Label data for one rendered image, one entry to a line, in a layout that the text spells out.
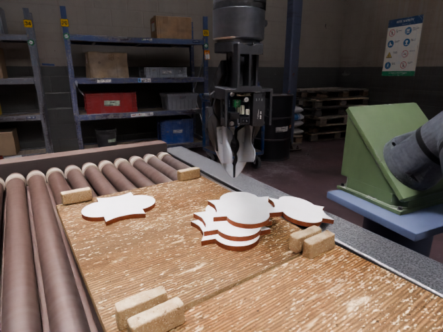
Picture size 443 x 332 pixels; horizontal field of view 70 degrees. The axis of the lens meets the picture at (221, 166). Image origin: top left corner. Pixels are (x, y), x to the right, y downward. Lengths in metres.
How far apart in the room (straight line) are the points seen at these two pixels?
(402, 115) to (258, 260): 0.71
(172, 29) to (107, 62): 0.97
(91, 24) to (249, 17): 4.74
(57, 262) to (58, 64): 4.63
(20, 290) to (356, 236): 0.54
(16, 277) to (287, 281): 0.38
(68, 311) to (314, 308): 0.30
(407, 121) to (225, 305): 0.81
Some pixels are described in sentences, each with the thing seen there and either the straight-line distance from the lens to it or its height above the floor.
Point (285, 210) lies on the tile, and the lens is 0.63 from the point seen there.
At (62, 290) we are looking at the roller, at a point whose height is 0.92.
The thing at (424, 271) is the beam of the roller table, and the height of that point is 0.91.
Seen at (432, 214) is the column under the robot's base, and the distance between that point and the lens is 0.92.
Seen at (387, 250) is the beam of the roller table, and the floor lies 0.92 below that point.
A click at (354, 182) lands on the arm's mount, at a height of 0.91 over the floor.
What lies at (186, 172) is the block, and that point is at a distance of 0.80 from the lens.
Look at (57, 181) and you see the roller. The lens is 0.95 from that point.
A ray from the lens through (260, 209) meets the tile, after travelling 0.58.
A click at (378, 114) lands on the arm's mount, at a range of 0.99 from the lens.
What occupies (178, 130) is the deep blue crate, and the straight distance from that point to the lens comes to 4.76.
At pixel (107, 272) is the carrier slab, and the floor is 0.94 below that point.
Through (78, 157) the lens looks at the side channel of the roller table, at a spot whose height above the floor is 0.94.
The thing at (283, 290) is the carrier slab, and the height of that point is 0.94.
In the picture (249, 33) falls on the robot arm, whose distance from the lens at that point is 0.46.
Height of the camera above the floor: 1.21
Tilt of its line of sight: 17 degrees down
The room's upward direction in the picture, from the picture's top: straight up
